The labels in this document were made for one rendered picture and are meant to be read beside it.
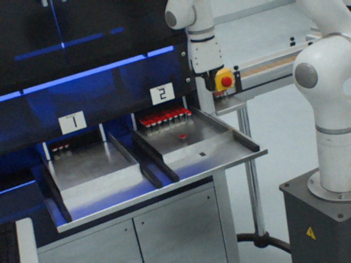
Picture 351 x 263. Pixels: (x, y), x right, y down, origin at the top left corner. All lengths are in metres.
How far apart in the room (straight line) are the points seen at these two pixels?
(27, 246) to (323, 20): 1.05
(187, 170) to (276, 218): 1.37
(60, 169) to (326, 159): 0.92
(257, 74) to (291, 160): 1.36
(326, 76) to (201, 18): 0.48
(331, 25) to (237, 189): 2.03
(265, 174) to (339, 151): 2.01
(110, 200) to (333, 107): 0.70
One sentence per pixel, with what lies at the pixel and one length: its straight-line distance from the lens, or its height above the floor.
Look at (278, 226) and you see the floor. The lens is 3.02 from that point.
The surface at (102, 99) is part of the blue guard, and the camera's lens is 1.98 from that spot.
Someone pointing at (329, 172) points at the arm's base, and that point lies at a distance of 1.56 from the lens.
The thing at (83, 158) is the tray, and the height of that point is 0.88.
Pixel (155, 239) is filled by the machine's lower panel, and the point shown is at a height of 0.45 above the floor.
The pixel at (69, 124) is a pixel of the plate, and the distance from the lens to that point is 1.98.
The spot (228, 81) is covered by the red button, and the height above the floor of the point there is 1.00.
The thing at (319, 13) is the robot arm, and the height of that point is 1.35.
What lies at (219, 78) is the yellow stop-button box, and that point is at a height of 1.01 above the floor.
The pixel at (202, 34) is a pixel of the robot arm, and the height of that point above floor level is 1.28.
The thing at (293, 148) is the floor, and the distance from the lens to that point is 3.77.
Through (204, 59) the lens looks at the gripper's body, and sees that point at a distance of 1.74.
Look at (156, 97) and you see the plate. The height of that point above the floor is 1.01.
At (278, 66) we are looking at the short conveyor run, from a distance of 2.42.
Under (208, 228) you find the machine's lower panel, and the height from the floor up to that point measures 0.40.
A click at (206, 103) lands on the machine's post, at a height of 0.93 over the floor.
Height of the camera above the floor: 1.69
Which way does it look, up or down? 23 degrees down
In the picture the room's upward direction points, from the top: 12 degrees counter-clockwise
